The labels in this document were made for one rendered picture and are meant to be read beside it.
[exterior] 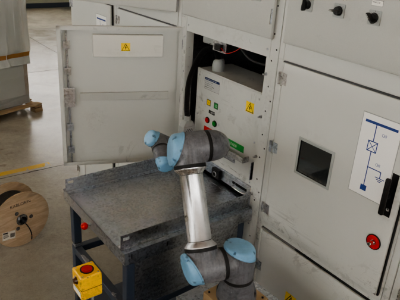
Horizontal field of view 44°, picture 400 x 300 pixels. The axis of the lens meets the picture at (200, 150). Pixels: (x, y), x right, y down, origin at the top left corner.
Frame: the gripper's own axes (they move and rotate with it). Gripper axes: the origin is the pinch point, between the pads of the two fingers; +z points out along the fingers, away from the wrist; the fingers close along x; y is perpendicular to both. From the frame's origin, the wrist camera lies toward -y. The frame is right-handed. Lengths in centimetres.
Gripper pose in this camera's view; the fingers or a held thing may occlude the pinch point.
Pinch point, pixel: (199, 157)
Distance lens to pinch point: 240.5
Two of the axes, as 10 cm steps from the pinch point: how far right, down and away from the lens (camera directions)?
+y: 5.9, 3.6, -7.2
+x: 4.5, -8.9, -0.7
